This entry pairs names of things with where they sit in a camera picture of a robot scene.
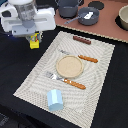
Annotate black stove burner disc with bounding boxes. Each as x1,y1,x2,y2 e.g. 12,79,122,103
88,1,104,10

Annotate knife with orange handle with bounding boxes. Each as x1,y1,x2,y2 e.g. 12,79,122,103
58,49,98,63

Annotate beige bowl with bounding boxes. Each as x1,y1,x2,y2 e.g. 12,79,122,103
119,5,128,30

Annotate round wooden plate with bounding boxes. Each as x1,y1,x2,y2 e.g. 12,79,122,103
56,55,84,78

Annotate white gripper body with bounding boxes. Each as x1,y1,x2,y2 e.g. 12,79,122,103
0,4,56,37

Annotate brown toy sausage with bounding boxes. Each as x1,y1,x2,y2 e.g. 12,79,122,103
73,36,91,45

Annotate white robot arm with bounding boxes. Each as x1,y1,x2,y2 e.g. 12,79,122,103
0,0,56,37

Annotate grey toy saucepan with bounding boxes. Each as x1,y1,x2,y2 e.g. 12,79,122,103
66,7,100,26

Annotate fork with orange handle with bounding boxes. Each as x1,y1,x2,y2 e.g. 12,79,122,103
45,71,86,90

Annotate woven beige placemat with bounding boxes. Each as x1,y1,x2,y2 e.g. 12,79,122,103
14,31,114,128

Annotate white toy fish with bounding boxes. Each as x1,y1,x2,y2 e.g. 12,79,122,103
84,12,93,19

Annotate grey toy pot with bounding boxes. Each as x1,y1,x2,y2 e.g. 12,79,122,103
55,0,82,18

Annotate yellow butter box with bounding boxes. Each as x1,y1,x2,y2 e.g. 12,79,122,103
30,36,39,49

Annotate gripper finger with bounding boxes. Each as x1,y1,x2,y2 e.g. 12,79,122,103
37,32,43,42
26,35,33,44

